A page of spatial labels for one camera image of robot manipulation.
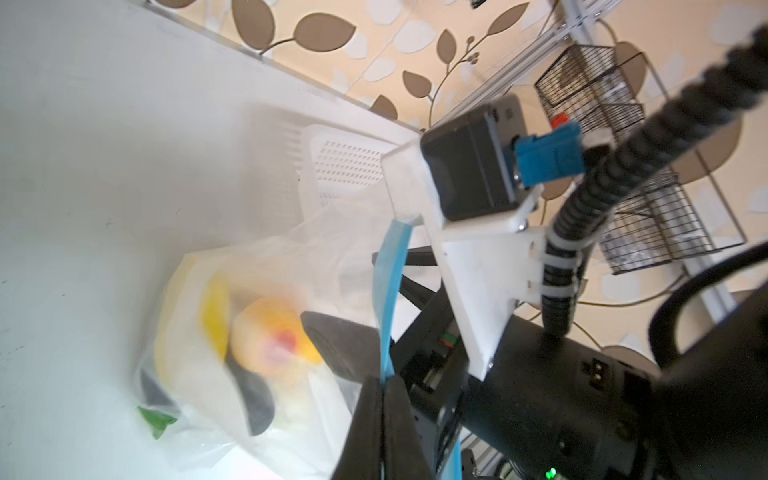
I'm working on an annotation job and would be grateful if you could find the white perforated plastic basket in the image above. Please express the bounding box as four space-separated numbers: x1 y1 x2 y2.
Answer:
251 104 403 229

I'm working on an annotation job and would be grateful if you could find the clear zip bag blue zipper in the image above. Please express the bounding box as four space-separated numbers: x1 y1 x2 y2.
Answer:
136 184 411 479

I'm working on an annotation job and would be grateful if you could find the red capped item in basket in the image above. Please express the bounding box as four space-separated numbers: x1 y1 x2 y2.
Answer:
550 112 569 130

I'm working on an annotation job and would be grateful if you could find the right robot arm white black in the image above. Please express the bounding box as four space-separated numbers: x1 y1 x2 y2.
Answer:
300 245 767 479

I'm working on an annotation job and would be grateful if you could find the dark toy eggplant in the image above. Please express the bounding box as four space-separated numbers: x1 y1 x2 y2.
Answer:
226 355 275 437

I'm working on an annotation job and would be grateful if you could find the black wire basket right wall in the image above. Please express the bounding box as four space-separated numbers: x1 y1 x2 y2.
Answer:
535 45 757 275

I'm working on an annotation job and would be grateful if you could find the yellow toy lemon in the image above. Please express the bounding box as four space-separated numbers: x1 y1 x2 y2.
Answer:
153 254 230 388

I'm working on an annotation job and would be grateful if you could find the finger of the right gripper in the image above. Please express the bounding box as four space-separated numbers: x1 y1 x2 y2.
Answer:
300 311 381 384
399 247 436 309

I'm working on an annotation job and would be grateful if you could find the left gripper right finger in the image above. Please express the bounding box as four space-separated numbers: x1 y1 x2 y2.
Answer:
382 376 435 480

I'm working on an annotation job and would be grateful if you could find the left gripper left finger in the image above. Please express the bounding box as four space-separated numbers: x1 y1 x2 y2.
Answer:
331 377 383 480

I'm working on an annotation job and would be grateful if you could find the yellow red toy peach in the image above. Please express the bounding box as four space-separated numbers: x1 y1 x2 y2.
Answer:
229 298 323 378

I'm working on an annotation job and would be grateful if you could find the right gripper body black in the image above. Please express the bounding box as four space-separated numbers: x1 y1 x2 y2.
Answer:
390 287 659 479

